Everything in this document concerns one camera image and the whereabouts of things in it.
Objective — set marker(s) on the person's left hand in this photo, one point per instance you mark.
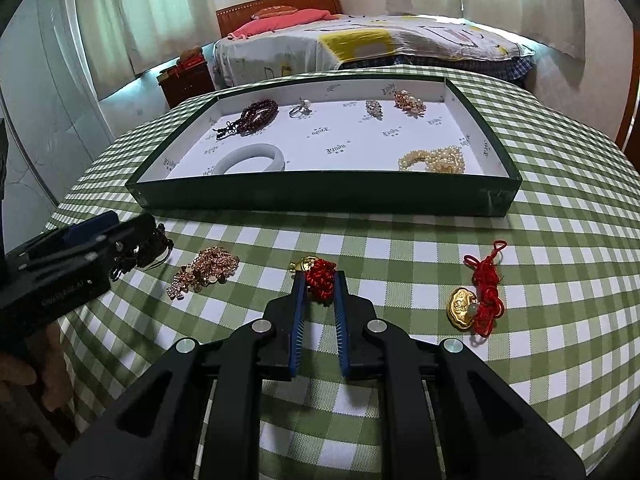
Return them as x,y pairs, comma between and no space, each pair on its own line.
52,370

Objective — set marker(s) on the small red cushion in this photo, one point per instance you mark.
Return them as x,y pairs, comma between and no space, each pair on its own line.
274,11

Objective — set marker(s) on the brown wooden door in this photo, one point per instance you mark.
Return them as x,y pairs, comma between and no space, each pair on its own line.
630,100

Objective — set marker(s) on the bed with patterned sheet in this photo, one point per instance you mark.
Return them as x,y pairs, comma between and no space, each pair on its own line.
400,40

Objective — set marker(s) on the white jade bangle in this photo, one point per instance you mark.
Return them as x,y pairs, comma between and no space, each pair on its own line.
225,162

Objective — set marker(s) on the red box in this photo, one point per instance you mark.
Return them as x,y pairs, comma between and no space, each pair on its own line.
191,63

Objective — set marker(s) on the frosted glass wardrobe door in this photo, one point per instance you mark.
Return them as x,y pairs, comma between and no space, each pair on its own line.
45,100

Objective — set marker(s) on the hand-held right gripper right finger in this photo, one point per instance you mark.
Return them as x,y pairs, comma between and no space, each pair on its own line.
342,330

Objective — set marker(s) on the small red knot gold charm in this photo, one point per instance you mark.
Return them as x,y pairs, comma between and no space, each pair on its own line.
320,275

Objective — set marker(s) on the red knot gold lock pendant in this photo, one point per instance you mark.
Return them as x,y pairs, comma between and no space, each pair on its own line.
462,307

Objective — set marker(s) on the pink pillow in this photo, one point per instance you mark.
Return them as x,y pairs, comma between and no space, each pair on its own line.
280,22

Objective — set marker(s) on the dark wooden nightstand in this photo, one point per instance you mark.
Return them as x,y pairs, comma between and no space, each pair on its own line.
187,85

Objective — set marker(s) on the dark green shallow box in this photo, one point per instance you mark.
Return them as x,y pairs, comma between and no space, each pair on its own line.
340,140

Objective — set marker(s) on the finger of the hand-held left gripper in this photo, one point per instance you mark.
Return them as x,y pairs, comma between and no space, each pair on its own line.
92,225
130,237

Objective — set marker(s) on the rose gold pearl brooch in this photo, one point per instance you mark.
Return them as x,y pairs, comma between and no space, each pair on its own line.
409,102

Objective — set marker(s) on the brown plush toy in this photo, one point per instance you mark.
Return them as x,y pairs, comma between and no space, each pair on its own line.
192,53

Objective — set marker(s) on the clear crystal brooch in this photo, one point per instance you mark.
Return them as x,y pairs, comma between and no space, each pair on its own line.
374,109

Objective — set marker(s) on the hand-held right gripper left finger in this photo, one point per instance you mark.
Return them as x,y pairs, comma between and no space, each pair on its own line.
296,330

